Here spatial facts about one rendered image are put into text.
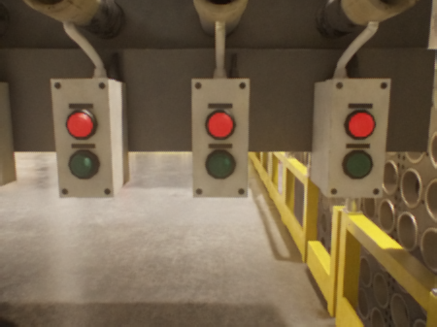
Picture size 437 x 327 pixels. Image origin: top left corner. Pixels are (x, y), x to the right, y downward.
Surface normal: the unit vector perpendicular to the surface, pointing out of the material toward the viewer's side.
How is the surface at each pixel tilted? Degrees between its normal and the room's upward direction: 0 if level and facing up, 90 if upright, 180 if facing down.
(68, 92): 90
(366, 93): 90
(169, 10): 90
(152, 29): 90
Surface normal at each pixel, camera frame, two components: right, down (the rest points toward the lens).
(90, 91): 0.00, 0.16
